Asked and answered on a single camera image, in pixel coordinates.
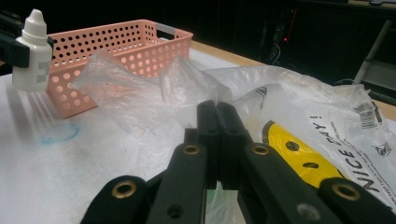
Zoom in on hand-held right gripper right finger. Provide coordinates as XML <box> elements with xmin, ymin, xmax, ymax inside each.
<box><xmin>216</xmin><ymin>101</ymin><xmax>254</xmax><ymax>191</ymax></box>

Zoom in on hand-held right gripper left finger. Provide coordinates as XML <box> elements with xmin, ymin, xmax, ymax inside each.
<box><xmin>183</xmin><ymin>100</ymin><xmax>219</xmax><ymax>190</ymax></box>

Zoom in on white dropper bottle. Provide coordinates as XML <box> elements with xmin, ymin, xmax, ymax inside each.
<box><xmin>11</xmin><ymin>8</ymin><xmax>54</xmax><ymax>93</ymax></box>

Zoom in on clear printed plastic bag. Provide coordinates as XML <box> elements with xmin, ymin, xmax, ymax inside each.
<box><xmin>70</xmin><ymin>49</ymin><xmax>396</xmax><ymax>224</ymax></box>

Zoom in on pink perforated plastic basket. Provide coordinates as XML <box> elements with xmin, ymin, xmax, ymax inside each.
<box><xmin>46</xmin><ymin>19</ymin><xmax>194</xmax><ymax>119</ymax></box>

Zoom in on dark computer tower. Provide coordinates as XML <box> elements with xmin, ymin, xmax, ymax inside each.
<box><xmin>261</xmin><ymin>5</ymin><xmax>301</xmax><ymax>64</ymax></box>

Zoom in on white-framed desk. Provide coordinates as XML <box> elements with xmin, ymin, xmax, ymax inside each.
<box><xmin>352</xmin><ymin>18</ymin><xmax>396</xmax><ymax>96</ymax></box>

